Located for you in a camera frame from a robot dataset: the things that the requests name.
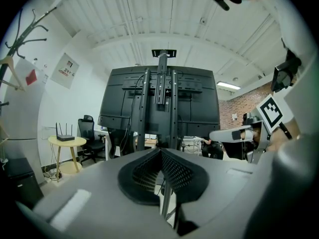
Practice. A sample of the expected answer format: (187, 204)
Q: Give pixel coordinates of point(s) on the wooden clothes hanger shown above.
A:
(15, 76)

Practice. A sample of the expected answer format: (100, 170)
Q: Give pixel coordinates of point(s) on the person's white t-shirt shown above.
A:
(299, 34)

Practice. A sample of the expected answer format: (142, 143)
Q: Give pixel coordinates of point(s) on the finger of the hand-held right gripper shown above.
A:
(221, 135)

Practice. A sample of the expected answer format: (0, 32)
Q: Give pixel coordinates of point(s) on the round wooden side table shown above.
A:
(67, 142)

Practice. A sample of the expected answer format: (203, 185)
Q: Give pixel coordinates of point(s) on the black cabinet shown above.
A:
(22, 183)

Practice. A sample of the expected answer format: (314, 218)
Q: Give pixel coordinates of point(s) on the ceiling light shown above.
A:
(228, 84)

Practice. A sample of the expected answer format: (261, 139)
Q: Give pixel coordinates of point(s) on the white wall notice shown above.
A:
(234, 116)

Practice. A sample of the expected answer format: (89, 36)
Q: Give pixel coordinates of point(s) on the black television floor stand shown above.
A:
(145, 108)

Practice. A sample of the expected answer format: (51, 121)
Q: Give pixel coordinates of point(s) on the grey metal cabinet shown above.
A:
(22, 113)

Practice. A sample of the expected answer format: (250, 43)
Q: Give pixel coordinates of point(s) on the large black television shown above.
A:
(119, 96)

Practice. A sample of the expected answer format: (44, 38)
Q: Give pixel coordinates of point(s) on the person's right forearm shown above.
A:
(295, 128)

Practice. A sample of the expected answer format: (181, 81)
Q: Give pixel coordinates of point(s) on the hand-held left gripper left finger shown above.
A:
(99, 195)

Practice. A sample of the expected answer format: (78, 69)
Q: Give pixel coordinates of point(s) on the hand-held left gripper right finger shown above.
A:
(224, 188)

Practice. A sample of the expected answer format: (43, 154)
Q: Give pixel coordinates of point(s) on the white wall poster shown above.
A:
(64, 71)

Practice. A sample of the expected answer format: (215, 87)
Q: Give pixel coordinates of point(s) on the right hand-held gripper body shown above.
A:
(270, 113)

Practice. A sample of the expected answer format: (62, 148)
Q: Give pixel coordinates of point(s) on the black office chair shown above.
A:
(87, 131)

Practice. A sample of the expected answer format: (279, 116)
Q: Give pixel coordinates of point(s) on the person's right hand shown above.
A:
(257, 138)

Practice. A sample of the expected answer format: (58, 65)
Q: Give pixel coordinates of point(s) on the black router with antennas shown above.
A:
(65, 138)

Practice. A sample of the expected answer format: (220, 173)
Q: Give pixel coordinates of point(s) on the black chest monitor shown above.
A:
(281, 76)

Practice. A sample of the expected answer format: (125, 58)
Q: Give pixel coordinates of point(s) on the red paper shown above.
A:
(31, 77)

